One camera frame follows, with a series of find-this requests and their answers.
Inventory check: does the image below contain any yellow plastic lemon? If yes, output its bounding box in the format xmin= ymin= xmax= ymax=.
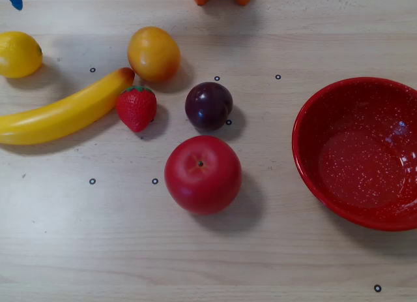
xmin=0 ymin=31 xmax=44 ymax=79

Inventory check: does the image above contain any red speckled bowl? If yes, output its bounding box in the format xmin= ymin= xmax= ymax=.
xmin=291 ymin=76 xmax=417 ymax=232

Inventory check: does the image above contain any yellow plastic banana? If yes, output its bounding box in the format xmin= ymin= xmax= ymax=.
xmin=0 ymin=67 xmax=136 ymax=145

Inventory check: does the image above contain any orange yellow plastic mango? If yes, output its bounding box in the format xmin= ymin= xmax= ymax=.
xmin=127 ymin=26 xmax=181 ymax=83

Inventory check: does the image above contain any red plastic strawberry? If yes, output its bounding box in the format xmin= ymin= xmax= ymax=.
xmin=116 ymin=85 xmax=158 ymax=133

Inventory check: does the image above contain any dark purple plastic plum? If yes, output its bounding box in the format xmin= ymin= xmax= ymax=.
xmin=184 ymin=82 xmax=234 ymax=132

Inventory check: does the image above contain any red plastic apple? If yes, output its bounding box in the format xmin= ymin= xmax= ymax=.
xmin=164 ymin=134 xmax=243 ymax=216

